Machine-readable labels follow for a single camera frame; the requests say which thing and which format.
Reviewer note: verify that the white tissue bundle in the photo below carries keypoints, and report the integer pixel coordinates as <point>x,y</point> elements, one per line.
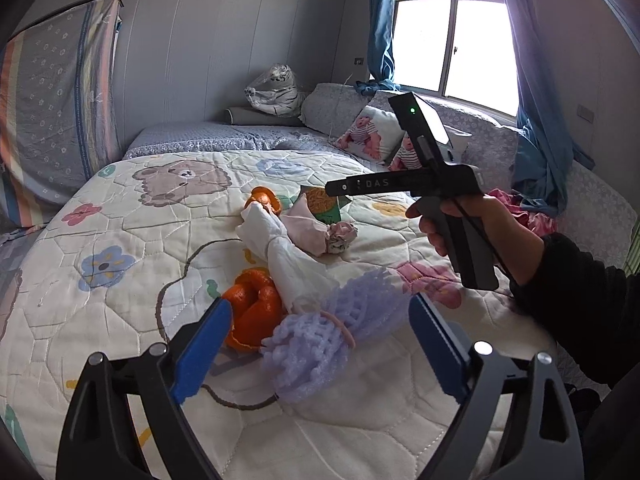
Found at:
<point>295,270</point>

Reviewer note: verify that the large orange peel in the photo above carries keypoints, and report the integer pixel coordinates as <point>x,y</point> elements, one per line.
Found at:
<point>255,305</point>

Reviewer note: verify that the short blue curtain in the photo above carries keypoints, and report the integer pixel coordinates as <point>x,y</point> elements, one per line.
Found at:
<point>382,25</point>

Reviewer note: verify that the window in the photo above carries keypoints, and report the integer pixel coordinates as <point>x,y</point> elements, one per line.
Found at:
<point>475,50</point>

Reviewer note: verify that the purple foam net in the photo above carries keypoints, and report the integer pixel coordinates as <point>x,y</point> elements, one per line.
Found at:
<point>305,355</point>

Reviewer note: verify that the long blue curtain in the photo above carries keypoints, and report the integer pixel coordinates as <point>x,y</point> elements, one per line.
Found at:
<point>540,150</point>

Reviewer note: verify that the pink plastic bag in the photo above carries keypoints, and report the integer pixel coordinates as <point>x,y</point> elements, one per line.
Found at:
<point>305,232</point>

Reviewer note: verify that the pink clothes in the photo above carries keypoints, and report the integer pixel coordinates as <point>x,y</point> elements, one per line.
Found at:
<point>530,215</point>

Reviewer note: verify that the person's right hand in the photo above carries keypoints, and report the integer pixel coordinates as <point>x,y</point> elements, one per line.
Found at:
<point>510,240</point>

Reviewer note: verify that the cartoon bear printed quilt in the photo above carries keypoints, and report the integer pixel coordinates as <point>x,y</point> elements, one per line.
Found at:
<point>125,240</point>

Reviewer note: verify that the baby print pillow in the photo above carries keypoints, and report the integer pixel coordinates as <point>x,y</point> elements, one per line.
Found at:
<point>402,157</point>
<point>367,132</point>

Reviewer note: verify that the grey lace-trimmed bed cover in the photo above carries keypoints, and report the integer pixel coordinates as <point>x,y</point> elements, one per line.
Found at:
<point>200,137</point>

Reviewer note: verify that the tiger plush toy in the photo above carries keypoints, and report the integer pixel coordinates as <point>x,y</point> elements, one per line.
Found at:
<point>277,90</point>

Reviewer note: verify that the striped floral sheet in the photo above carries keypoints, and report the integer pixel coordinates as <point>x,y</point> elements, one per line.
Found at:
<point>50,100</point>

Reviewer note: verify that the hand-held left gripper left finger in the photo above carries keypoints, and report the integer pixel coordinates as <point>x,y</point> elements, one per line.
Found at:
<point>202,350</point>

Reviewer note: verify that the grey bolster pillow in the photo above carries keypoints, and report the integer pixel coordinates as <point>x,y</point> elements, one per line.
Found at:
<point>245,116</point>

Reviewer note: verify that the small orange peel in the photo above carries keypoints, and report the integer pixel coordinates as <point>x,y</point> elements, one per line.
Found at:
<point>265,197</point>

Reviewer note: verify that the long grey floral backrest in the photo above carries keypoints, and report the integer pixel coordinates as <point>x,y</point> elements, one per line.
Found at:
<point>590,200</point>

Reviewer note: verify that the grey floral cushion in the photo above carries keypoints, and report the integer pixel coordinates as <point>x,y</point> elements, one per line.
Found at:
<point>330,107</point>

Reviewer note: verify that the green snack packet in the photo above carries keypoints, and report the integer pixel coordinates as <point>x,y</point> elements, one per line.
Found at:
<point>322,202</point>

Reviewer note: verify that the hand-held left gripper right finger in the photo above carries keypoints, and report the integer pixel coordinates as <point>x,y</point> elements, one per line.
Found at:
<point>437,345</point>

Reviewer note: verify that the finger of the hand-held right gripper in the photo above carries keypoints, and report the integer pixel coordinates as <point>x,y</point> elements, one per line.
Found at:
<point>342,186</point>

